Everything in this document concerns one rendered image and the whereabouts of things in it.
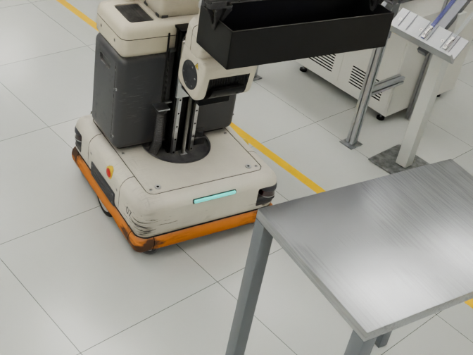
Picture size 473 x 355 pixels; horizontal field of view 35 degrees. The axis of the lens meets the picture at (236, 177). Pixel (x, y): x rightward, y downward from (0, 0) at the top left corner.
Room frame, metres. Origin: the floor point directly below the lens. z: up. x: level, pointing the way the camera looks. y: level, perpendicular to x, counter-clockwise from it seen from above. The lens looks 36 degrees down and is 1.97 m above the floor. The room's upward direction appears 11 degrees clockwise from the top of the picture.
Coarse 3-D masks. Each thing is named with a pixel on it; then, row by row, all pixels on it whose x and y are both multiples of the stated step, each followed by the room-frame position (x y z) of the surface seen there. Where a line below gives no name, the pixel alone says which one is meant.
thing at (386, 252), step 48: (336, 192) 1.65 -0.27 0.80; (384, 192) 1.69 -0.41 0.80; (432, 192) 1.74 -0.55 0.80; (288, 240) 1.41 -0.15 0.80; (336, 240) 1.45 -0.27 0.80; (384, 240) 1.48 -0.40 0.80; (432, 240) 1.52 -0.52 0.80; (240, 288) 1.51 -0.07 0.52; (336, 288) 1.28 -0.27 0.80; (384, 288) 1.31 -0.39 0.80; (432, 288) 1.34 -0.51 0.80; (240, 336) 1.49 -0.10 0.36; (384, 336) 1.89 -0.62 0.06
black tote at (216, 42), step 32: (256, 0) 2.05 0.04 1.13; (288, 0) 2.11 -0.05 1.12; (320, 0) 2.19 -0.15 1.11; (352, 0) 2.27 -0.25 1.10; (224, 32) 1.83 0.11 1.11; (256, 32) 1.85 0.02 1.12; (288, 32) 1.92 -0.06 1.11; (320, 32) 1.99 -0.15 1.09; (352, 32) 2.06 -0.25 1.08; (384, 32) 2.14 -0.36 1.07; (224, 64) 1.81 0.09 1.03; (256, 64) 1.86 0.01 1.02
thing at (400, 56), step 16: (416, 0) 3.68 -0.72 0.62; (432, 0) 3.72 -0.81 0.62; (432, 16) 3.55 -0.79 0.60; (464, 32) 3.84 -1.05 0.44; (400, 48) 3.47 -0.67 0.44; (416, 48) 3.51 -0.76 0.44; (304, 64) 3.84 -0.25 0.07; (320, 64) 3.76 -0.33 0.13; (336, 64) 3.69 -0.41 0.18; (352, 64) 3.63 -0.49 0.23; (384, 64) 3.51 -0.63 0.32; (400, 64) 3.45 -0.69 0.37; (416, 64) 3.55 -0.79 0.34; (448, 64) 3.81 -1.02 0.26; (336, 80) 3.68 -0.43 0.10; (352, 80) 3.61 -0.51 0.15; (416, 80) 3.59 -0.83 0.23; (448, 80) 3.86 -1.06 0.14; (384, 96) 3.47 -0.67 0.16; (400, 96) 3.51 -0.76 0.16; (384, 112) 3.45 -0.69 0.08
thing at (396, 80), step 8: (400, 0) 3.59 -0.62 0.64; (408, 0) 3.64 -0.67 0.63; (392, 8) 3.19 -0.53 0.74; (384, 80) 3.33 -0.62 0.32; (392, 80) 3.35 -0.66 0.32; (400, 80) 3.39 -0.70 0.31; (376, 88) 3.24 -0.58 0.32; (384, 88) 3.30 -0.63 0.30; (344, 144) 3.19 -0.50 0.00; (360, 144) 3.22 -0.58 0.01
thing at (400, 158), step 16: (464, 16) 3.10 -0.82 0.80; (432, 64) 3.10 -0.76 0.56; (432, 80) 3.08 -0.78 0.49; (432, 96) 3.09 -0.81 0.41; (416, 112) 3.10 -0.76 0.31; (416, 128) 3.08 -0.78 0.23; (416, 144) 3.09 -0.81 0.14; (384, 160) 3.11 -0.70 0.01; (400, 160) 3.10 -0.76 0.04; (416, 160) 3.17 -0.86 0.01
